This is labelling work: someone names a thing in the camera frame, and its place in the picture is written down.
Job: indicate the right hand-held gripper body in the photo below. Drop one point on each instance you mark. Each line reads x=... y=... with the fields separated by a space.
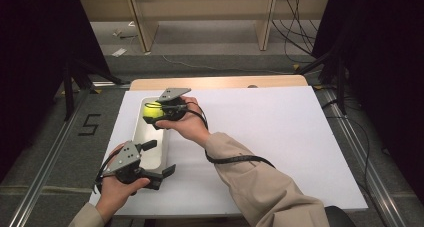
x=173 y=102

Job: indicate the person's right hand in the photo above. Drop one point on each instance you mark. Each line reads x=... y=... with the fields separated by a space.
x=190 y=125

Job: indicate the wooden table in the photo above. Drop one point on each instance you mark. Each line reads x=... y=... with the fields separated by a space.
x=216 y=82

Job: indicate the light wooden desk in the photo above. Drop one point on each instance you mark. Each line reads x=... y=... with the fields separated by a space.
x=206 y=7

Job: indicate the black chair seat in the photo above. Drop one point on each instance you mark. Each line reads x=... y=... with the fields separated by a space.
x=341 y=217

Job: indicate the person's left hand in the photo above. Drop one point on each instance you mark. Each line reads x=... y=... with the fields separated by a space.
x=115 y=193

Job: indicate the white plastic bin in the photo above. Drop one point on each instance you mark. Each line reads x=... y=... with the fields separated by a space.
x=150 y=143

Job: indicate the yellow tennis ball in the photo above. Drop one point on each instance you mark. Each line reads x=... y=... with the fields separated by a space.
x=152 y=111

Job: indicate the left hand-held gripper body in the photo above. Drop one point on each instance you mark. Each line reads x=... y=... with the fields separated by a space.
x=126 y=157

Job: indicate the small white floor scrap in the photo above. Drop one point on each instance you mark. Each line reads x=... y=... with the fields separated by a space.
x=117 y=32

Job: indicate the black tripod stand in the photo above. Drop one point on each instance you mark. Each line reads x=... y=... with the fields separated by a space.
x=340 y=87
x=69 y=93

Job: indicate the white paper scrap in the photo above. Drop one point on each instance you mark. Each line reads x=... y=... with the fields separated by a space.
x=119 y=52

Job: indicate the dark curtain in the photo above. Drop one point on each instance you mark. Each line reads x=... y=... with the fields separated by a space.
x=33 y=53
x=386 y=70

